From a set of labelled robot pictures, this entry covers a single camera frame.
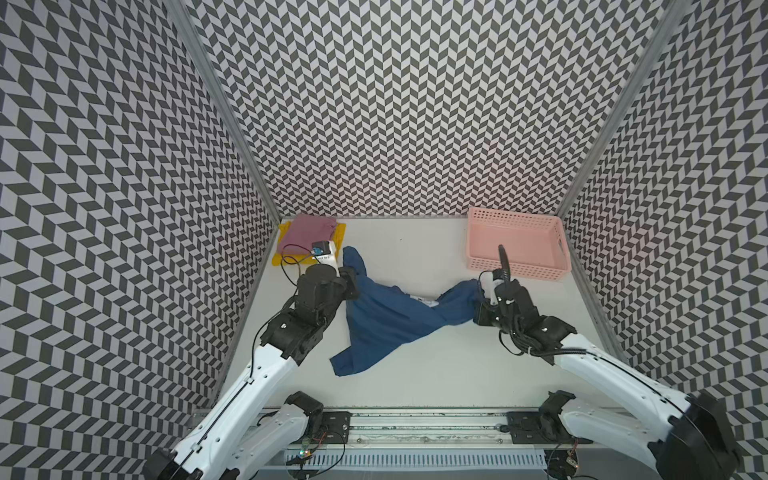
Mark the blue mickey t-shirt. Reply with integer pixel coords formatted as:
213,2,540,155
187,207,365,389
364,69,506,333
330,246,483,377

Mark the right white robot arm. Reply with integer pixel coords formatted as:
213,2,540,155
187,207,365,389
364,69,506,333
475,270,742,479

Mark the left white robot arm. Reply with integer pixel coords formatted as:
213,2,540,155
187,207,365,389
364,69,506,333
142,264,359,479

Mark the folded pink t-shirt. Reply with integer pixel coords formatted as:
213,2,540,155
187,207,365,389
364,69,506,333
277,214,337,255

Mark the pink plastic basket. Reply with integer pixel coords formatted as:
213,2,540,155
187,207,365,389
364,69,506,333
466,207,572,281

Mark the folded yellow t-shirt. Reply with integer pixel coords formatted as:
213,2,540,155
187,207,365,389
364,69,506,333
271,221,347,266

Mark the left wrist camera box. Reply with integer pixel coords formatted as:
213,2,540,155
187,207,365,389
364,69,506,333
311,240,338,269

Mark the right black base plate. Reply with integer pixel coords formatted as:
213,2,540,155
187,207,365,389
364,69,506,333
506,411,593,445

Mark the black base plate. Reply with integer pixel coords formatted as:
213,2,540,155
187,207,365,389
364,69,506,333
506,411,593,445
303,410,352,445

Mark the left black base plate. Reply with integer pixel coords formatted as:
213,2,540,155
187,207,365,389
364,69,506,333
303,410,352,445

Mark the aluminium front rail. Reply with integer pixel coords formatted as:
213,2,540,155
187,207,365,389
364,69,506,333
250,408,609,479

